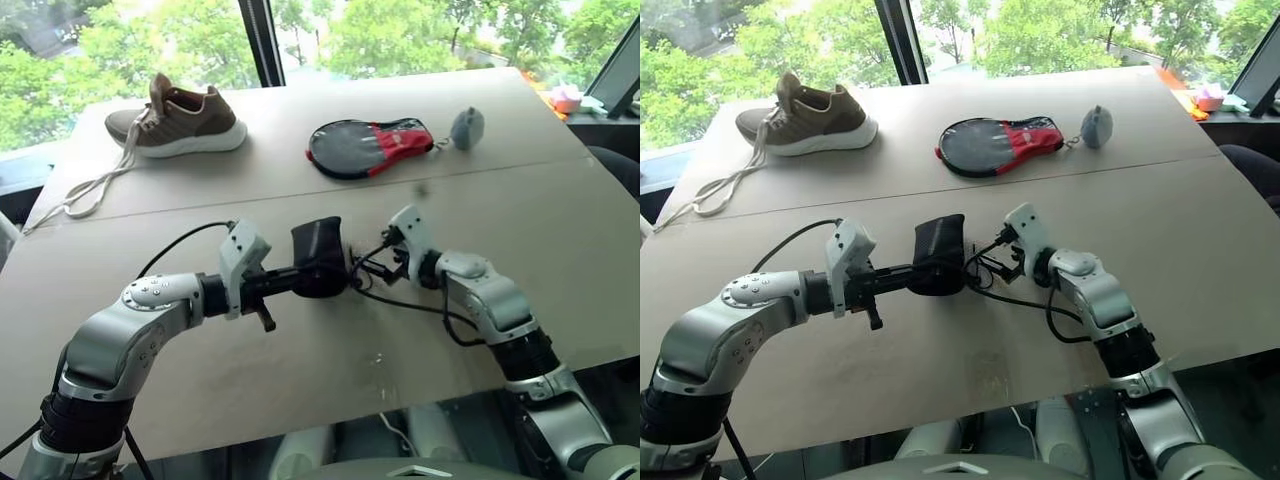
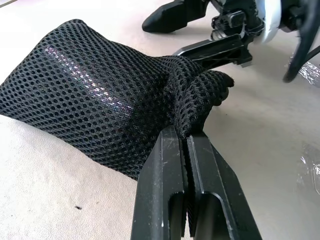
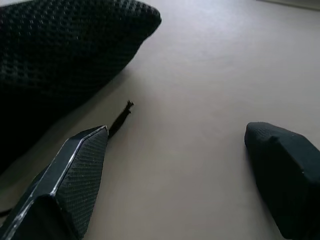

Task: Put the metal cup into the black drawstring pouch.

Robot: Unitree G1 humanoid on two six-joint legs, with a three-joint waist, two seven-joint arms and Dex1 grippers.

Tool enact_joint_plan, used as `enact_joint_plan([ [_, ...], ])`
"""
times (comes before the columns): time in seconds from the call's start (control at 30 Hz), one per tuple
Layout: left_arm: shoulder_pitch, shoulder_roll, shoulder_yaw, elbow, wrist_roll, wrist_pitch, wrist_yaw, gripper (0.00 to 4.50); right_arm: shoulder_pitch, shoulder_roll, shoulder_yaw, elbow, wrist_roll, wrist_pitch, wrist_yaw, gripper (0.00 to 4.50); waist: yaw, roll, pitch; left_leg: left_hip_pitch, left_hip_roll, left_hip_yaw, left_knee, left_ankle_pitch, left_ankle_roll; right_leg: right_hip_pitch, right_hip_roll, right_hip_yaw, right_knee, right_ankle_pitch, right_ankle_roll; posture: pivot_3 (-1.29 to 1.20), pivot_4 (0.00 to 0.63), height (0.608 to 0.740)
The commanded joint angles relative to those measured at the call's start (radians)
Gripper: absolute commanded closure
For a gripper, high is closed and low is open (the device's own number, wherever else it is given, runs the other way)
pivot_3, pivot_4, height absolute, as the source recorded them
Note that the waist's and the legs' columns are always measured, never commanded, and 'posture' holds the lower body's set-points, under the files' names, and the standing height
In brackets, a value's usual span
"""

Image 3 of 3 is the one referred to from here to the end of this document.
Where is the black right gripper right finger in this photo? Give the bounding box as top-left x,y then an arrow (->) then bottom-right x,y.
243,121 -> 320,240

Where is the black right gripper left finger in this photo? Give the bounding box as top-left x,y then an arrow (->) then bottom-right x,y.
0,125 -> 110,240

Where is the black pouch drawstring cord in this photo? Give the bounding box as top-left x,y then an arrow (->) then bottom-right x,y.
0,100 -> 135,215

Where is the black mesh drawstring pouch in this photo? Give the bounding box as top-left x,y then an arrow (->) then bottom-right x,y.
0,0 -> 162,176

